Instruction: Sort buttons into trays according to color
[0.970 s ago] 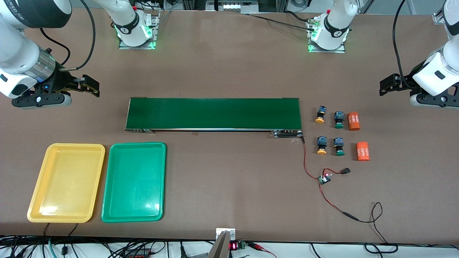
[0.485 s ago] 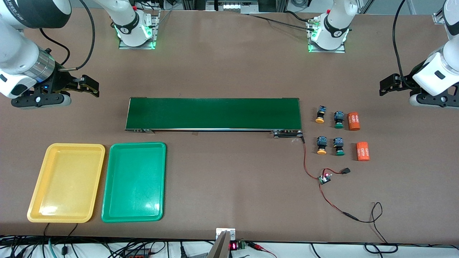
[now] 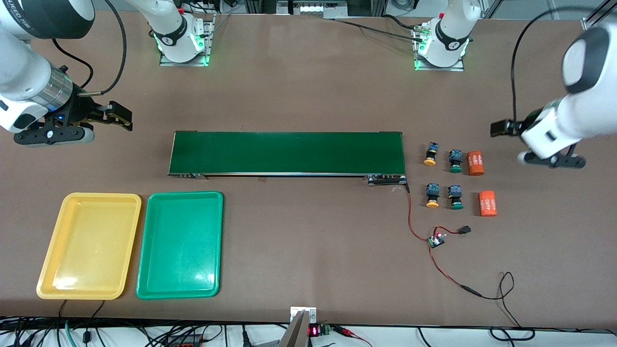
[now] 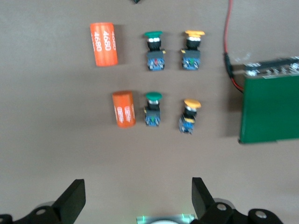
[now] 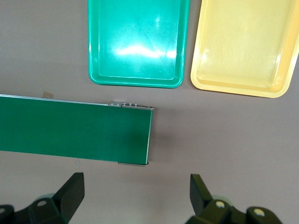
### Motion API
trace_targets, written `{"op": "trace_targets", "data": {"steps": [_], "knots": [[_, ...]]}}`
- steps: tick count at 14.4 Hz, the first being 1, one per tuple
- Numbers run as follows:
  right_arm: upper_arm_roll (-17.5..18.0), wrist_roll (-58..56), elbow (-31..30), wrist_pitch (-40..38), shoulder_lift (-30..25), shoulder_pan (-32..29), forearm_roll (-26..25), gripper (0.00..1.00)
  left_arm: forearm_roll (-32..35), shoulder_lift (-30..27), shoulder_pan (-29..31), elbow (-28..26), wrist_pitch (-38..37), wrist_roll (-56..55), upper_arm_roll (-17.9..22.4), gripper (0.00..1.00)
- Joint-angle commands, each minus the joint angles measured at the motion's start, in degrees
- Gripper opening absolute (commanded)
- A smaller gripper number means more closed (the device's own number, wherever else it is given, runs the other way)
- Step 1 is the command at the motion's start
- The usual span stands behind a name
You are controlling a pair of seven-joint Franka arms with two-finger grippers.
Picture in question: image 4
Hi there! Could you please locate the yellow push button switch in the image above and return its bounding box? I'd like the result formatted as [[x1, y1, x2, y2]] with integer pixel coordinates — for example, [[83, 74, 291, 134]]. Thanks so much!
[[181, 29, 206, 71], [178, 98, 202, 135]]

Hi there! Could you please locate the green belt conveyor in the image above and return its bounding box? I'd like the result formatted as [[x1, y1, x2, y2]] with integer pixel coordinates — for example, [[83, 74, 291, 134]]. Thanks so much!
[[238, 56, 299, 145]]

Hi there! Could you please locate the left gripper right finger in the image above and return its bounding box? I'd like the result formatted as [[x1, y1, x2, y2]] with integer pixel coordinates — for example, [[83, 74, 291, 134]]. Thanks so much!
[[191, 177, 284, 224]]

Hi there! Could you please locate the green push button switch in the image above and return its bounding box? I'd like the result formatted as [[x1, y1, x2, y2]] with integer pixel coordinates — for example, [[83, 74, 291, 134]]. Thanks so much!
[[143, 30, 167, 72], [143, 91, 164, 127]]

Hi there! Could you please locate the red black conveyor cable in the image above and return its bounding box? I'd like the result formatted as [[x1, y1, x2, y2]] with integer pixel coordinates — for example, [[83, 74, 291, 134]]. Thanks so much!
[[223, 0, 245, 93]]

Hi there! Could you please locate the orange 4680 cylinder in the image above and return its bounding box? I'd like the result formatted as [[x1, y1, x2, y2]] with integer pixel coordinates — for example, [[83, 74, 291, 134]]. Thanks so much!
[[90, 22, 119, 68], [112, 90, 136, 129]]

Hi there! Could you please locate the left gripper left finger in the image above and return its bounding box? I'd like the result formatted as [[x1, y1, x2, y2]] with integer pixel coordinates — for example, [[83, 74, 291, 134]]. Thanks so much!
[[0, 179, 86, 224]]

